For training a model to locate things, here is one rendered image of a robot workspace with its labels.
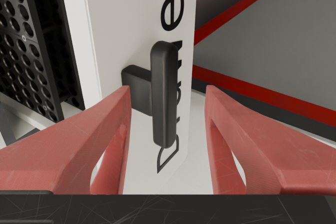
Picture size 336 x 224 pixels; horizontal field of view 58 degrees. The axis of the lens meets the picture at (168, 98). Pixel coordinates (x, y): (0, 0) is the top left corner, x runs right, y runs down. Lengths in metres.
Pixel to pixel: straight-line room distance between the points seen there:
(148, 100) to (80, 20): 0.06
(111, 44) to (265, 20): 0.48
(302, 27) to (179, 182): 0.36
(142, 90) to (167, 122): 0.02
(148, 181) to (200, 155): 0.15
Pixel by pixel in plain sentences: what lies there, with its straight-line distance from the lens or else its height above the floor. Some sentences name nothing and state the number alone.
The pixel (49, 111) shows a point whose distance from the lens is 0.32.
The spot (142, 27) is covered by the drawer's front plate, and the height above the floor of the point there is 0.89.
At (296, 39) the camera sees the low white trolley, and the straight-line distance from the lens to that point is 0.57.
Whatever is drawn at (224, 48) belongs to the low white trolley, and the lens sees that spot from 0.50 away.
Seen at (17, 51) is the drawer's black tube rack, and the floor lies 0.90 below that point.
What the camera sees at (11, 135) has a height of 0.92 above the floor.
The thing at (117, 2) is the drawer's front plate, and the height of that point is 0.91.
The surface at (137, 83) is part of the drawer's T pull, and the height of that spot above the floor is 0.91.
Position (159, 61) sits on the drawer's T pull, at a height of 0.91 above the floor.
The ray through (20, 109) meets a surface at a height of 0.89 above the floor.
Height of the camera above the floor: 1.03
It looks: 42 degrees down
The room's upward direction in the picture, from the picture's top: 130 degrees counter-clockwise
